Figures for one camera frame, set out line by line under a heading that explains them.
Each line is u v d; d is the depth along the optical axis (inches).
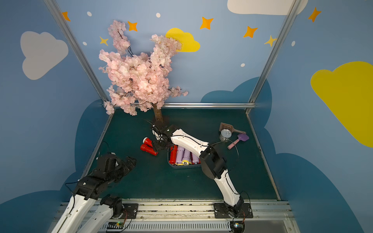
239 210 25.6
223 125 43.7
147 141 38.7
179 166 34.7
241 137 41.1
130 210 29.2
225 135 39.1
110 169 22.6
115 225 28.7
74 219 17.3
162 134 26.7
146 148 37.6
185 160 33.3
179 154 34.8
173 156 34.7
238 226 28.9
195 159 33.9
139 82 24.1
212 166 20.9
